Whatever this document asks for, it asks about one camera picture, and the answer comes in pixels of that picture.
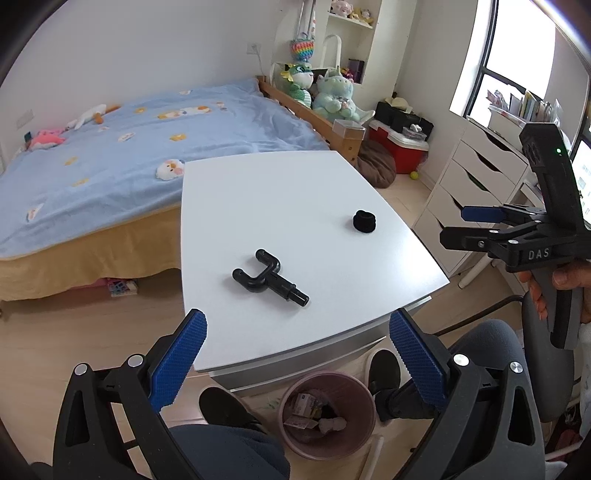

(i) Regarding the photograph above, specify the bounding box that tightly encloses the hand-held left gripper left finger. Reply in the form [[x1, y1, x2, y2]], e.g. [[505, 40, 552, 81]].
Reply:
[[53, 308, 208, 480]]

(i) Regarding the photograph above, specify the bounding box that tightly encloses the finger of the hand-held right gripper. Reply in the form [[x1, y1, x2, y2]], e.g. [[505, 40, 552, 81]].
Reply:
[[440, 225, 523, 254], [462, 204, 548, 227]]

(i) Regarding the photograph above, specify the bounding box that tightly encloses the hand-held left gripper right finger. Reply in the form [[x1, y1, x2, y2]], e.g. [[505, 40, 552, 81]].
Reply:
[[389, 308, 546, 480]]

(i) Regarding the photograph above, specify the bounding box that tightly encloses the pink trash bin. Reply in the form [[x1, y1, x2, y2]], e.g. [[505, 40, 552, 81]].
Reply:
[[278, 370, 376, 461]]

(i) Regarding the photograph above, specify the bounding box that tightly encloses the tissue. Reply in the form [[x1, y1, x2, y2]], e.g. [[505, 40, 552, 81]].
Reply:
[[318, 415, 348, 435]]

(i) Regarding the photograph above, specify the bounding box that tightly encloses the person's right hand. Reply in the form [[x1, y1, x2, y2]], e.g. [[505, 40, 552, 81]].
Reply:
[[517, 259, 591, 326]]

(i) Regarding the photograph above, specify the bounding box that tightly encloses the computer monitor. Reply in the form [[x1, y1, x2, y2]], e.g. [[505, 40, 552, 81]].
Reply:
[[571, 141, 591, 229]]

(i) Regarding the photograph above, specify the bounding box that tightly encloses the white drawer cabinet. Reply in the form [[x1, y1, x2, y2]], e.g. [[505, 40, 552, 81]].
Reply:
[[412, 117, 546, 289]]

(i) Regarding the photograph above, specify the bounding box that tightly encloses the person's right black shoe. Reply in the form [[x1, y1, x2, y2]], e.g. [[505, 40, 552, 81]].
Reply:
[[368, 349, 402, 398]]

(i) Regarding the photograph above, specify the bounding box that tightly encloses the person's black shoe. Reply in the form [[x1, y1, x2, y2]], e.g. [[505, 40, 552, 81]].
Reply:
[[368, 349, 402, 398], [199, 387, 259, 428]]

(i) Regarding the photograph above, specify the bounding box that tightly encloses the person's right leg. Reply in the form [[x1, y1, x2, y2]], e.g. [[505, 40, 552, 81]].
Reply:
[[375, 385, 439, 422]]

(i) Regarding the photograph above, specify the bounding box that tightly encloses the person's leg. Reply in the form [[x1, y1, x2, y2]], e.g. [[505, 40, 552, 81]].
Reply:
[[168, 424, 291, 480], [375, 385, 439, 422]]

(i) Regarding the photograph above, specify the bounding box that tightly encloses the person's left black shoe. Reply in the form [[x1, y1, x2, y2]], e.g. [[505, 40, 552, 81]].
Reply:
[[199, 387, 259, 428]]

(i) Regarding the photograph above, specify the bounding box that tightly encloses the grey office chair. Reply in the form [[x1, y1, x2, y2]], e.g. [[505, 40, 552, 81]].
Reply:
[[431, 294, 591, 425]]

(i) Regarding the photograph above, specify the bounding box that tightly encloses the colourful toy box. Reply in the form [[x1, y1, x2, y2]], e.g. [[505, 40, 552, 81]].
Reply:
[[107, 279, 139, 297]]

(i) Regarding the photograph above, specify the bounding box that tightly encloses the red cooler box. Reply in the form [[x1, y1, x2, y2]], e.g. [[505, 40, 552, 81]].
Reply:
[[368, 119, 430, 175]]

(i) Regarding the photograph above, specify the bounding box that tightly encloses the white drawer table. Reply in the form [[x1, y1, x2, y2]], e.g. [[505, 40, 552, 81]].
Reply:
[[179, 150, 451, 398]]

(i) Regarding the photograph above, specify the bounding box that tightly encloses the row of books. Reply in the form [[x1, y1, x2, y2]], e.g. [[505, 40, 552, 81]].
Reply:
[[487, 88, 561, 127]]

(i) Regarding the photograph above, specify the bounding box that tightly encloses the person's left leg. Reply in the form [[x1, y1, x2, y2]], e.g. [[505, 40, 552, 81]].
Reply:
[[168, 424, 291, 480]]

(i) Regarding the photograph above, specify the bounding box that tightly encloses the brown cushion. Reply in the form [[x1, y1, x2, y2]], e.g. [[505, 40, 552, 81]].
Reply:
[[358, 138, 398, 188]]

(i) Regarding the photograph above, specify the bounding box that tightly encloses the black forked attachment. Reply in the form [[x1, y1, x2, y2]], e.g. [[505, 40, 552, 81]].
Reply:
[[232, 249, 310, 306]]

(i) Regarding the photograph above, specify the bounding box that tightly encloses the yellow bed skirt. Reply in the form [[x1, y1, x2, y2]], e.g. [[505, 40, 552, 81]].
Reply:
[[0, 208, 182, 303]]

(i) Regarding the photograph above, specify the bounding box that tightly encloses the black bag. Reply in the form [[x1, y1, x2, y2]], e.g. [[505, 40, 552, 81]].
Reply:
[[375, 100, 435, 139]]

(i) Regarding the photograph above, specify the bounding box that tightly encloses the window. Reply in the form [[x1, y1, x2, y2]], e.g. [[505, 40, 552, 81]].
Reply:
[[450, 0, 591, 153]]

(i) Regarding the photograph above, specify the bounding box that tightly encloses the clear plastic box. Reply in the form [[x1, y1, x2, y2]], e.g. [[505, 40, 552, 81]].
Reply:
[[332, 119, 366, 138]]

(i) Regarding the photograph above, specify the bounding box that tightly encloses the teal plush toy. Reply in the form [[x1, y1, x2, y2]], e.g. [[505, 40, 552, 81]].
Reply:
[[311, 67, 358, 123]]

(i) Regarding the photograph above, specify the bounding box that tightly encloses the bed with blue blanket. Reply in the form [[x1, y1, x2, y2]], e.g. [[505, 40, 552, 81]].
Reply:
[[0, 78, 329, 259]]

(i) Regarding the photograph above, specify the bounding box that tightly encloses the green dragon plush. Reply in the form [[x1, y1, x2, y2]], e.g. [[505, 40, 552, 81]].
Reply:
[[279, 62, 315, 104]]

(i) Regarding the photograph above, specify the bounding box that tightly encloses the row of small plush toys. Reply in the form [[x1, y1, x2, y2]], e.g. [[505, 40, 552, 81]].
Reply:
[[330, 0, 375, 24]]

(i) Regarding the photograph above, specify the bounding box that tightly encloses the rainbow crochet bag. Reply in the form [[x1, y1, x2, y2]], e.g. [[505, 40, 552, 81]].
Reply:
[[288, 0, 317, 65]]

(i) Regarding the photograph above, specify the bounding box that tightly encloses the pink plush toy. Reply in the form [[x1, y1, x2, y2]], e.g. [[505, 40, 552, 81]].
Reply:
[[28, 129, 66, 151]]

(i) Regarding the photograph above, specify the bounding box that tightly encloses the white goose plush toy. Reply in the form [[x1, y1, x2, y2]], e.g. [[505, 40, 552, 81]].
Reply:
[[65, 105, 122, 130]]

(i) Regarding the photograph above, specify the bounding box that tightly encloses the wooden bed frame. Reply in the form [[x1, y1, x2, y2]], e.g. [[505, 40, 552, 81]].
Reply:
[[256, 76, 365, 167]]

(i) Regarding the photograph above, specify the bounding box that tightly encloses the white wall shelf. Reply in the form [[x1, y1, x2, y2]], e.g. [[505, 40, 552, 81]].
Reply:
[[325, 0, 384, 86]]

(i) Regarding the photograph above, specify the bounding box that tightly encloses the white metal loop frame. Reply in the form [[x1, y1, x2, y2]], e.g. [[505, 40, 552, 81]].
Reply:
[[322, 34, 343, 70]]

